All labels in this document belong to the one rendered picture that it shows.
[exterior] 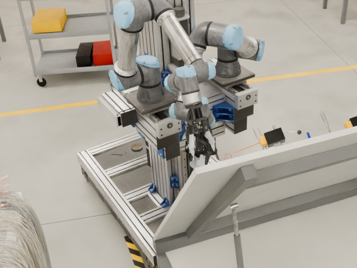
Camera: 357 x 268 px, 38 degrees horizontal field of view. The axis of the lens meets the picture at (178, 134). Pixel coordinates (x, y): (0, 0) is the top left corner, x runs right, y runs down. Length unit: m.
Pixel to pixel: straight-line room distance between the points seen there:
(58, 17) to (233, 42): 3.22
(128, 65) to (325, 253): 1.24
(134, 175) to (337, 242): 1.78
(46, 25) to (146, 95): 2.81
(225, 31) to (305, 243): 1.02
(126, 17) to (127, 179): 1.72
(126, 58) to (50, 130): 2.47
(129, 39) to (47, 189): 2.03
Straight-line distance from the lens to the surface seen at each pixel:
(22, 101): 5.40
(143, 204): 3.51
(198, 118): 2.04
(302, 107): 4.93
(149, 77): 2.63
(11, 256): 1.58
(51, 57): 5.83
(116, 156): 3.98
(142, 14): 2.29
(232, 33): 2.39
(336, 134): 1.52
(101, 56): 5.40
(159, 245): 2.32
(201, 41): 2.45
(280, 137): 1.61
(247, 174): 1.44
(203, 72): 2.18
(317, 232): 2.48
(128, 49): 2.42
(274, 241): 2.41
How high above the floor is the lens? 2.52
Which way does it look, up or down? 34 degrees down
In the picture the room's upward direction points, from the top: 4 degrees counter-clockwise
